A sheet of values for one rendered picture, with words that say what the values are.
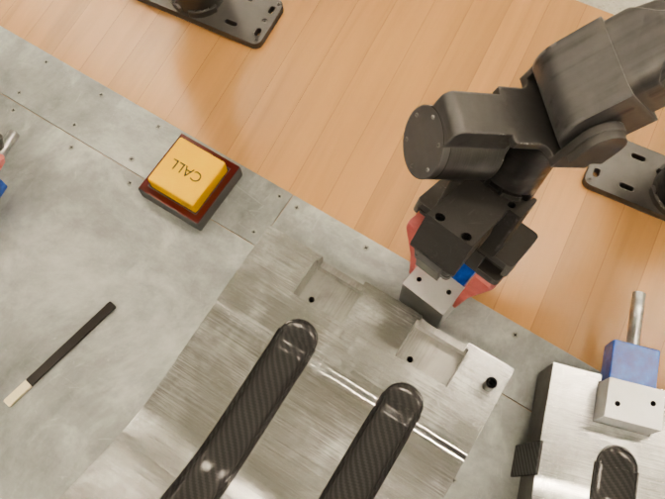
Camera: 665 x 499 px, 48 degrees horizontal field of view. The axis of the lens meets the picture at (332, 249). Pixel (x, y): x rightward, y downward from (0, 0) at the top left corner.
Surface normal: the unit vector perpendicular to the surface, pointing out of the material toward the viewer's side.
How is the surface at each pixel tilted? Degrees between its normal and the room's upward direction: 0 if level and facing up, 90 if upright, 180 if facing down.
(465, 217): 30
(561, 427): 0
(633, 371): 0
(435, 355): 0
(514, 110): 24
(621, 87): 39
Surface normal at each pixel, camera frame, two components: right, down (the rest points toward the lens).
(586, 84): -0.63, -0.15
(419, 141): -0.90, 0.04
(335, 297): -0.01, -0.35
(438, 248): -0.56, 0.45
